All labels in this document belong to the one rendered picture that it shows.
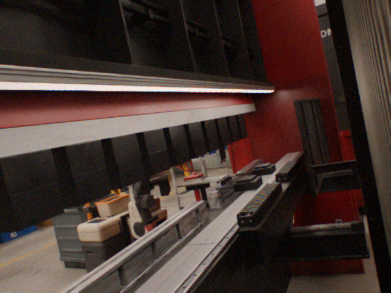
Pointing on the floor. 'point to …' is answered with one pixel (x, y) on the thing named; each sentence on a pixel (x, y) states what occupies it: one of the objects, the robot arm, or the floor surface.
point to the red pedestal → (195, 189)
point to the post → (360, 143)
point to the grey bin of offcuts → (71, 236)
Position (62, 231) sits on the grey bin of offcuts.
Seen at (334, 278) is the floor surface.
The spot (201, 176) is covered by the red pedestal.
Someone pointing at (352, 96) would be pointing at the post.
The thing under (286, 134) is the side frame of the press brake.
